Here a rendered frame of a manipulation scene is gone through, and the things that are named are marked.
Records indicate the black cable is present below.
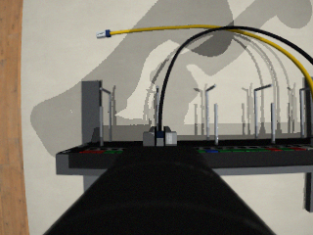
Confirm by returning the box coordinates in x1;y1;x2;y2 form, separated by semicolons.
158;25;313;131

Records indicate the white network cable plug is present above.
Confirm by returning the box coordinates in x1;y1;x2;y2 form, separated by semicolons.
96;29;112;38

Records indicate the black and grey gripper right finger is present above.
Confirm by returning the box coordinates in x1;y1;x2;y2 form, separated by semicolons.
163;126;177;146

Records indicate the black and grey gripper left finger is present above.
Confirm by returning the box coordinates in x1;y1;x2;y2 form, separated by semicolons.
143;126;157;146

